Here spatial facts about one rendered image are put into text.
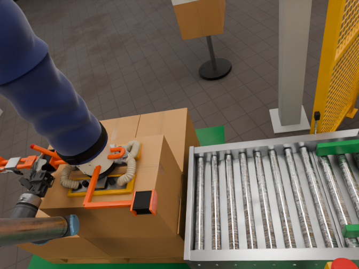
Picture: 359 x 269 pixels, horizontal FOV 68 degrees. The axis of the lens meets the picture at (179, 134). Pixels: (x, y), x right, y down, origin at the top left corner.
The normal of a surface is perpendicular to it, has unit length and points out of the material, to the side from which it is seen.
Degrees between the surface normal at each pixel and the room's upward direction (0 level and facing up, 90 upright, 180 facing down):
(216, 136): 0
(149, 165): 0
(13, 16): 82
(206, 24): 90
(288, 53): 90
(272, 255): 0
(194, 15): 90
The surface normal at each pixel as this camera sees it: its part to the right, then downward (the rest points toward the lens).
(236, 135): -0.26, -0.64
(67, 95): 0.86, -0.12
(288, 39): -0.07, 0.76
